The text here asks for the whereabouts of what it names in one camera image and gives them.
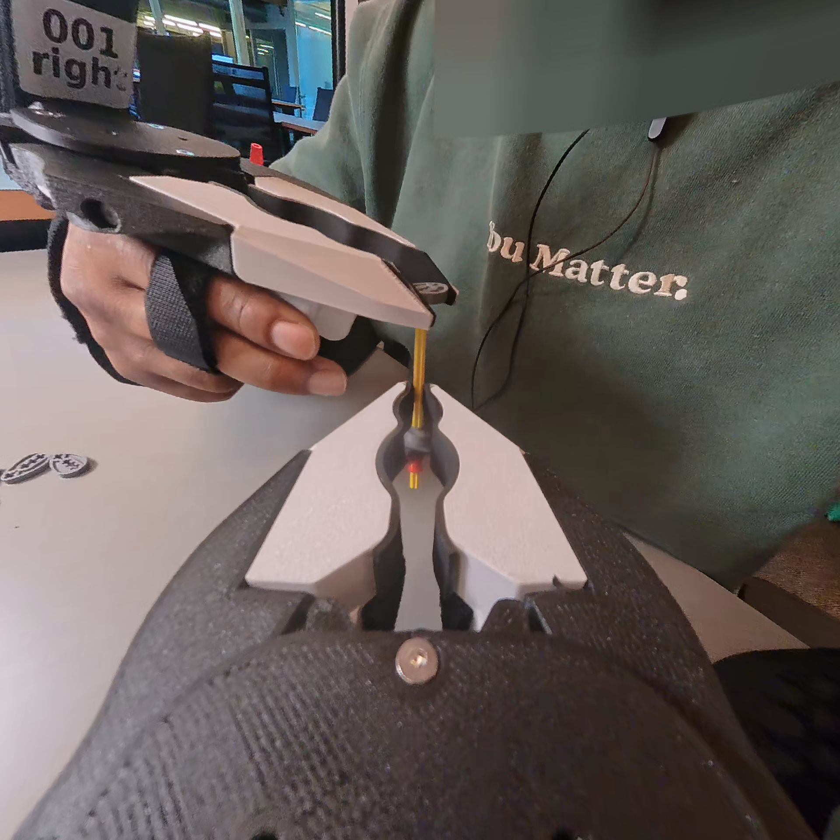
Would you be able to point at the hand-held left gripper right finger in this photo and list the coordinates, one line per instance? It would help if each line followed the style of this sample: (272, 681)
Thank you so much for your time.
(512, 518)

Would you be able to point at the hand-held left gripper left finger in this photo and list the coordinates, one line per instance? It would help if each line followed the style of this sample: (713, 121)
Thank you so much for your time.
(322, 518)

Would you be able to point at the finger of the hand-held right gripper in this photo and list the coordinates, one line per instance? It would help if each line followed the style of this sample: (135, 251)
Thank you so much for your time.
(315, 261)
(315, 200)

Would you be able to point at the grey lego disc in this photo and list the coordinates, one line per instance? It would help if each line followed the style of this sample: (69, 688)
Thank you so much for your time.
(432, 287)

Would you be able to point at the yellow lego axle assembly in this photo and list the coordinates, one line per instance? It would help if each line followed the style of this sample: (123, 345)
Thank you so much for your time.
(419, 367)

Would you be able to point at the cluster of grey lego discs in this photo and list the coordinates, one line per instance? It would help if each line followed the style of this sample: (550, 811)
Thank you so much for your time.
(66, 464)

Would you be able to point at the person's right hand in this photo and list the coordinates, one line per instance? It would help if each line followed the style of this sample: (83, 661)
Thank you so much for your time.
(105, 294)

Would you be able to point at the orange edged table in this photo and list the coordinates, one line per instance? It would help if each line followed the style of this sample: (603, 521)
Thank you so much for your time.
(19, 210)

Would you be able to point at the black office chair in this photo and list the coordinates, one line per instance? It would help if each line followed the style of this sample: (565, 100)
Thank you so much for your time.
(246, 104)

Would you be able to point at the person's green sweatshirt torso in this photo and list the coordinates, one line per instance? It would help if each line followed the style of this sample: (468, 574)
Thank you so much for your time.
(623, 392)

